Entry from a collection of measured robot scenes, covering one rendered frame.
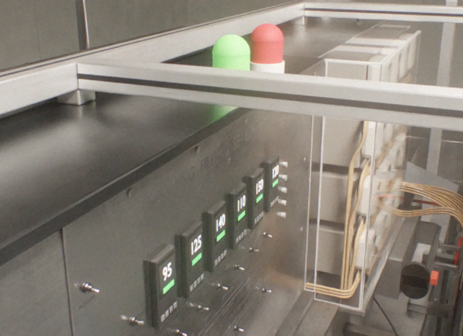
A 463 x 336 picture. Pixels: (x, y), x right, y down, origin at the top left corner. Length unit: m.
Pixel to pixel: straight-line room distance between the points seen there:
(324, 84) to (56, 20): 4.22
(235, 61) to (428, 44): 5.09
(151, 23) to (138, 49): 4.97
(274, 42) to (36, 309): 0.64
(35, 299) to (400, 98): 0.43
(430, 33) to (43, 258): 5.52
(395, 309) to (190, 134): 1.45
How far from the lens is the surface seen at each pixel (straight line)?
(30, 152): 0.70
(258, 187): 1.01
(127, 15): 5.64
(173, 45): 1.11
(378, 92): 0.71
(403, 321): 2.03
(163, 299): 0.77
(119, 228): 0.67
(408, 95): 0.70
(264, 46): 1.06
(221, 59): 0.92
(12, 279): 0.56
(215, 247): 0.88
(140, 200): 0.69
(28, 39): 4.64
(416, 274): 1.73
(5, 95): 0.78
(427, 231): 2.05
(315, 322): 1.39
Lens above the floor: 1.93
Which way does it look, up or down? 20 degrees down
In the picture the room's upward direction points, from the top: straight up
